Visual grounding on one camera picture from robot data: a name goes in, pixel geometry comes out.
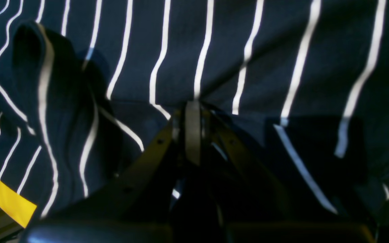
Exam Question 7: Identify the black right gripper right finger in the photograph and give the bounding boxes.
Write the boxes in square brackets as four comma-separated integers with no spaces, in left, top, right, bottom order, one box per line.
[185,101,374,243]

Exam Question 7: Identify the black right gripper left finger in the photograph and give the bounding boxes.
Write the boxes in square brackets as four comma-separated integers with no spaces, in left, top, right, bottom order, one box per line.
[21,109,184,243]

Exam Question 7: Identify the navy white striped T-shirt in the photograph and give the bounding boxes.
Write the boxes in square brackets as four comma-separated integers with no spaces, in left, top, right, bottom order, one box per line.
[0,0,389,236]

